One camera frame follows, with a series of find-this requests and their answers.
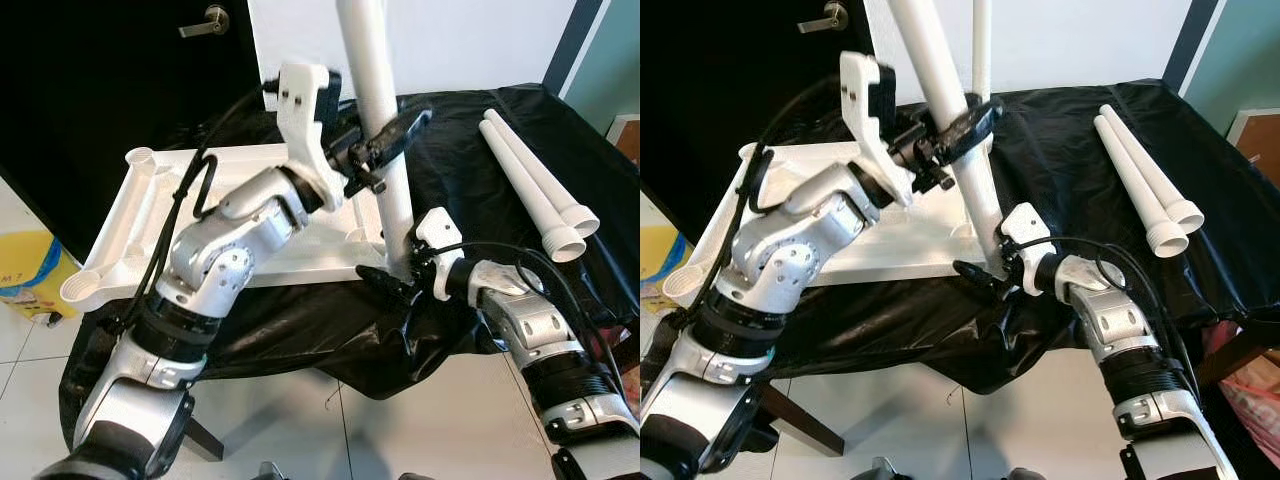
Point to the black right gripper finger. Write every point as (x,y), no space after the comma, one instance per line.
(981,280)
(385,283)

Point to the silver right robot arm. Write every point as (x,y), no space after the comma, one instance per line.
(530,330)
(1110,330)

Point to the grey robot right foot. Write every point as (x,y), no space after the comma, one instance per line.
(1022,475)
(415,476)

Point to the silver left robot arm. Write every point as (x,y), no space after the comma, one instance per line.
(790,260)
(220,250)

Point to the grey robot left foot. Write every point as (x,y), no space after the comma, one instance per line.
(270,472)
(886,470)

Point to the brown and white flat board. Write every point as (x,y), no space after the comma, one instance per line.
(1255,145)
(625,140)

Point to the grey robot foot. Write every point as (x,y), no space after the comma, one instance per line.
(270,472)
(415,476)
(1022,475)
(886,470)

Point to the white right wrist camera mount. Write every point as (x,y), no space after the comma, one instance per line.
(1022,230)
(438,235)

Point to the black plastic table cover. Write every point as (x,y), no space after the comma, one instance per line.
(1060,160)
(450,180)

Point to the black door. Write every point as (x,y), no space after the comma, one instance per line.
(720,110)
(100,110)

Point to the yellow cardboard box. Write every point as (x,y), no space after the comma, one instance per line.
(662,270)
(30,280)

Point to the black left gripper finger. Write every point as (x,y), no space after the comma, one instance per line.
(405,135)
(972,122)

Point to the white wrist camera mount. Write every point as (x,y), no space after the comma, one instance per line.
(438,235)
(868,100)
(305,110)
(1022,230)

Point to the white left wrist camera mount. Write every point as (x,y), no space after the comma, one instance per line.
(868,100)
(305,110)

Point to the white plastic table top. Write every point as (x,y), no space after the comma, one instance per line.
(900,250)
(120,220)

